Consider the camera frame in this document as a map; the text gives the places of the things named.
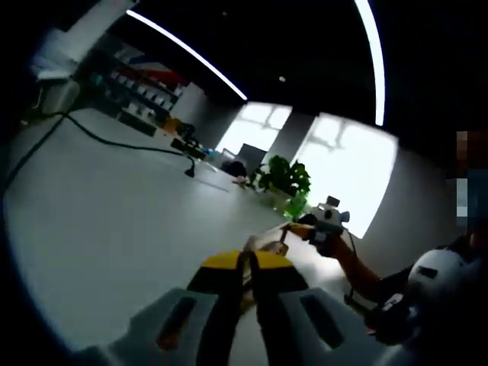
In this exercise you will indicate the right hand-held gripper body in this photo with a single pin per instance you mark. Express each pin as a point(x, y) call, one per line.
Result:
point(329, 221)

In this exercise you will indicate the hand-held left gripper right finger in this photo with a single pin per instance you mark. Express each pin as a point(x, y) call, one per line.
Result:
point(305, 328)

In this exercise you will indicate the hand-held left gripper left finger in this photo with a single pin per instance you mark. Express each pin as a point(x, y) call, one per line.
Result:
point(152, 328)

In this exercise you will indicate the beige cutlery case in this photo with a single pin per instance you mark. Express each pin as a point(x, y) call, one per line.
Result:
point(272, 244)

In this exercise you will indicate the green plastic bottle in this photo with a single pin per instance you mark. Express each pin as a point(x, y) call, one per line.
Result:
point(294, 209)

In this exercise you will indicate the green potted plant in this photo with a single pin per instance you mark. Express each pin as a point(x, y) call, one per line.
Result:
point(286, 175)

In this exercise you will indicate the grey monitor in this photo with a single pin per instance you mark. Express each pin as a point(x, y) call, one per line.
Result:
point(251, 154)

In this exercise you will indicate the white chest-worn device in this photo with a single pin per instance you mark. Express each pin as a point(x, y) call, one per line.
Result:
point(438, 274)

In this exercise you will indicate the curved ceiling light strip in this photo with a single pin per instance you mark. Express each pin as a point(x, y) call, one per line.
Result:
point(375, 61)

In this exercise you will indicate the long ceiling light strip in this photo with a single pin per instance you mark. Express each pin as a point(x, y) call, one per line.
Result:
point(190, 53)

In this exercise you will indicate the shelf with white boxes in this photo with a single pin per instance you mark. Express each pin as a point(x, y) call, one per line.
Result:
point(145, 87)

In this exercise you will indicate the white laptop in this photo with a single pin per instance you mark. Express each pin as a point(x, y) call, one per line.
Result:
point(57, 76)

